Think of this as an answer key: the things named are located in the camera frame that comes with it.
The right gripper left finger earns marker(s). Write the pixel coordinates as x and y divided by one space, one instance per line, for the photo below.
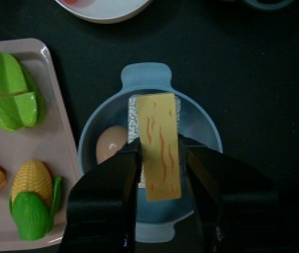
106 197

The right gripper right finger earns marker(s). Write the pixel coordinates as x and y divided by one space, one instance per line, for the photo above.
230 204

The yellow toy egg slab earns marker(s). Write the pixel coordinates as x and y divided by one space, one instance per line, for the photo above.
160 115

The beige toy egg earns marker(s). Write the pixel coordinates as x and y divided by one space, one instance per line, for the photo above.
110 143

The toy corn cob with husk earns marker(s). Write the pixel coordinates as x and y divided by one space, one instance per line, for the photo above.
31 179

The pink plastic tray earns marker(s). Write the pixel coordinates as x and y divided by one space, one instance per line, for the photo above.
7 151

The light green toy vegetable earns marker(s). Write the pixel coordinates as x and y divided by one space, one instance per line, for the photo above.
7 75

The white round bowl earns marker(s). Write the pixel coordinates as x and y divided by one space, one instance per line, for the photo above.
107 11

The orange toy fruit half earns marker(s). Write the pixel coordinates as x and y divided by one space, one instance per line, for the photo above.
70 1

